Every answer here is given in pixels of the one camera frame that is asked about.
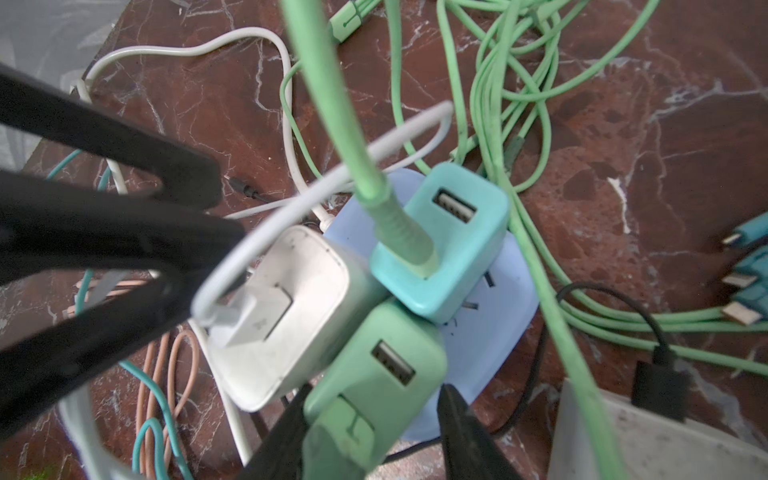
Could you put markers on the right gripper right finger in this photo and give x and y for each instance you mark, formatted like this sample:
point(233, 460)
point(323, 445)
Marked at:
point(469, 451)

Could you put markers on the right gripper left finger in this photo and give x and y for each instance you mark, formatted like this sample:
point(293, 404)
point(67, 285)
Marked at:
point(280, 455)

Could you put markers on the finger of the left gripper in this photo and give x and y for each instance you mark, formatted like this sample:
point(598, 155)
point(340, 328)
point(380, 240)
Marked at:
point(188, 176)
point(48, 225)

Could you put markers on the small white charger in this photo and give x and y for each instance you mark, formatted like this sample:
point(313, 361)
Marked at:
point(291, 318)

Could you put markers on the mint teal plug adapter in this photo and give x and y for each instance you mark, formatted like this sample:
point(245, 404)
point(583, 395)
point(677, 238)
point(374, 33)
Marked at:
point(466, 217)

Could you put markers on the green plug adapter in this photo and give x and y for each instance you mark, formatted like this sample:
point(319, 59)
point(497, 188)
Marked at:
point(376, 386)

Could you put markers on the blue power strip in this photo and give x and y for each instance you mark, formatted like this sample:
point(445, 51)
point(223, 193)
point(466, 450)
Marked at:
point(483, 332)

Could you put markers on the white charger block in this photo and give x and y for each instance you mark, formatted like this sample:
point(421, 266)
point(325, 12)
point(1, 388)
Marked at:
point(653, 446)

